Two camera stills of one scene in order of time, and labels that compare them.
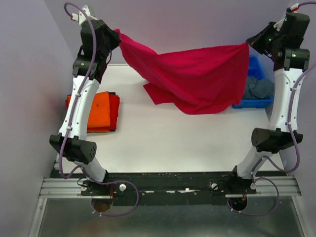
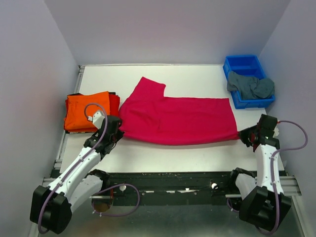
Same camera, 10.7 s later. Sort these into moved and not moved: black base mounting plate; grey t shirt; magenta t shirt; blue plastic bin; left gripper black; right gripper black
Moved: right gripper black; left gripper black; magenta t shirt
Not moved: blue plastic bin; black base mounting plate; grey t shirt
